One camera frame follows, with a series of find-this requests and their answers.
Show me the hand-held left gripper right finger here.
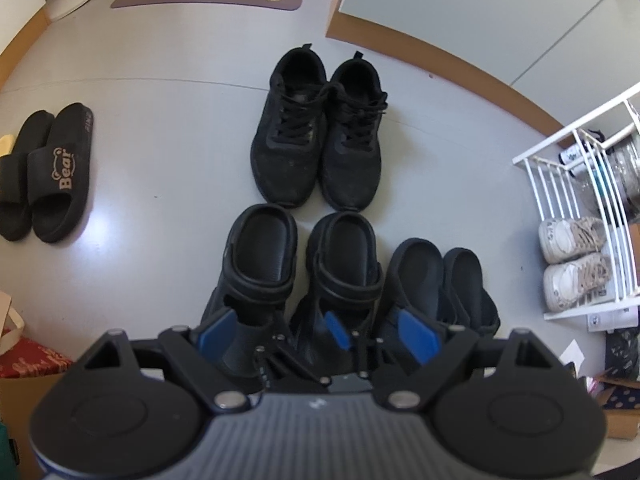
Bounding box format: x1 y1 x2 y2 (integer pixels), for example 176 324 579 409
385 308 556 413

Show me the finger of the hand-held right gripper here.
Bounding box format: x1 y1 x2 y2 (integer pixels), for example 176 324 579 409
325 311 386 376
252 332 326 393

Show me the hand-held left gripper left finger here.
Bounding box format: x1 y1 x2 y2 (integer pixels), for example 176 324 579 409
80 308 251 413

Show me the black chunky platform clog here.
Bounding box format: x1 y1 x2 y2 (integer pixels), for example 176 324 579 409
290 211 385 376
200 204 299 376

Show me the patterned white sneaker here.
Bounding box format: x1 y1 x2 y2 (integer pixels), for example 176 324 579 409
542 252 616 313
538 216 608 265

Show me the white shoe rack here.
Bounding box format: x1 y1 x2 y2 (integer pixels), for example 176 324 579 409
512 82 640 321

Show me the black lace-up sneaker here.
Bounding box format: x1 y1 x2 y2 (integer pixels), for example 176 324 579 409
250 46 331 208
317 51 390 212

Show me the white paper sheet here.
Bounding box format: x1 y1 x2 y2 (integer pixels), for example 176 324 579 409
562 340 586 376

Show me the red printed packet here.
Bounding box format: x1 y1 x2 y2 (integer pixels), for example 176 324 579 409
0 335 73 378

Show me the white printed carton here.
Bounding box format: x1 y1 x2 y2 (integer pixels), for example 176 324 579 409
587 305 640 333

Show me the black plastic bag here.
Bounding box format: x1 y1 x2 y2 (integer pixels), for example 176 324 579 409
605 330 640 376

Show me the navy dotted box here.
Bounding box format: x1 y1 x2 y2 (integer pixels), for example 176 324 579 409
592 370 640 441

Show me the open cardboard box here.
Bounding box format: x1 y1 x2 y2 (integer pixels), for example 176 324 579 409
0 335 71 480

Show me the black slide with bear print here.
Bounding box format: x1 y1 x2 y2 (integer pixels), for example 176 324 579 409
27 102 95 244

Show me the dark spray bottle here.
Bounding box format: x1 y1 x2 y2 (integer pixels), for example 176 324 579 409
557 142 593 166

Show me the teal bag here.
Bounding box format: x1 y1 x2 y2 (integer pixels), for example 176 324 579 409
0 422 21 480

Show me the black slide slipper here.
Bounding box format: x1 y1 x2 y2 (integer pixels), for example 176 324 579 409
0 111 56 242

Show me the clear water bottle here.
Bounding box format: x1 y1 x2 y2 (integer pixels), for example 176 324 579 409
610 135 640 191

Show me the white cabinet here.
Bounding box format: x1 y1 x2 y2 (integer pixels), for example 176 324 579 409
326 0 640 136

